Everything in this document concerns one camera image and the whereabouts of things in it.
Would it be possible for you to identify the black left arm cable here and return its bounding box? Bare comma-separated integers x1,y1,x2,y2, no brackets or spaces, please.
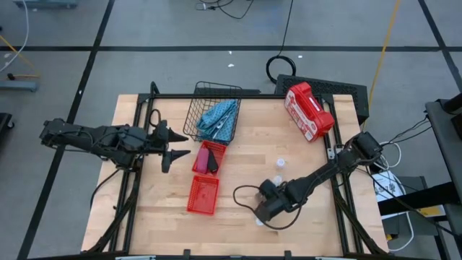
90,168,122,209

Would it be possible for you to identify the blue dotted cloth pouch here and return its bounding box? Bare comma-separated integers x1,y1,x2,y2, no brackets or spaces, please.
196,99,239,142

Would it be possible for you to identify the white printed cardboard box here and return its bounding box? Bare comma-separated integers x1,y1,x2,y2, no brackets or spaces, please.
371,170,408,203

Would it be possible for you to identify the grey metal floor base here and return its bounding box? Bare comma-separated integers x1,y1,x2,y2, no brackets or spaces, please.
0,79,39,92

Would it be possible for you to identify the red first aid kit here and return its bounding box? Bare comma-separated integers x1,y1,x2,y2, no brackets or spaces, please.
284,81,336,143

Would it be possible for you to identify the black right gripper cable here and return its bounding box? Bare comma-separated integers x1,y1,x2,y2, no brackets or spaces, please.
232,184,305,231

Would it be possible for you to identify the black side table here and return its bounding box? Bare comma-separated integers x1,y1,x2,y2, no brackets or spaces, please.
424,92,462,203

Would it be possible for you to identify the pink bandage roll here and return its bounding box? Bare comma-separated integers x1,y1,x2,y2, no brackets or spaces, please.
196,147,211,176

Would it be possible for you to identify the yellow tag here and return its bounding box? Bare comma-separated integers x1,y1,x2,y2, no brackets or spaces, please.
420,205,447,217

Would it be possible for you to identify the long yellow cable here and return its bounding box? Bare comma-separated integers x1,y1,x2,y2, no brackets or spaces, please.
362,0,401,135

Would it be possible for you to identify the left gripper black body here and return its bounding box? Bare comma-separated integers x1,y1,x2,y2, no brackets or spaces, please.
147,120,173,174

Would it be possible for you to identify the black shelf beam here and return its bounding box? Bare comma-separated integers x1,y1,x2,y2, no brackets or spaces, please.
377,181,462,217

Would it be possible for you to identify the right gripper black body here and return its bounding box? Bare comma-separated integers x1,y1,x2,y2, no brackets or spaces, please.
253,190,292,222

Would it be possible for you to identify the red plastic slotted basket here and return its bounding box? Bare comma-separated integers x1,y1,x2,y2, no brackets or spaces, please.
191,139,228,177
186,174,220,217

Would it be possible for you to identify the black coiled power cable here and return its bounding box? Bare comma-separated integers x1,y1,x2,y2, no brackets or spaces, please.
266,0,297,85

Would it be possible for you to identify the black wire basket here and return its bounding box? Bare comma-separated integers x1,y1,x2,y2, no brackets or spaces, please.
183,81,243,145

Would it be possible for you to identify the black bandage roll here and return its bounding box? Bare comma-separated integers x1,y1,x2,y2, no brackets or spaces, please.
206,148,220,173

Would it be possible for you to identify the black metal rig frame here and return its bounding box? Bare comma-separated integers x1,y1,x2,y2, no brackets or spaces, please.
81,81,389,256

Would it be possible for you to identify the thin yellow floor cable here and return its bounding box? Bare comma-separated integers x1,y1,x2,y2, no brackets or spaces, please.
0,34,41,79

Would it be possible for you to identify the black floor cable bundle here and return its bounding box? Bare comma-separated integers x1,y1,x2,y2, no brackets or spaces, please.
196,0,254,20

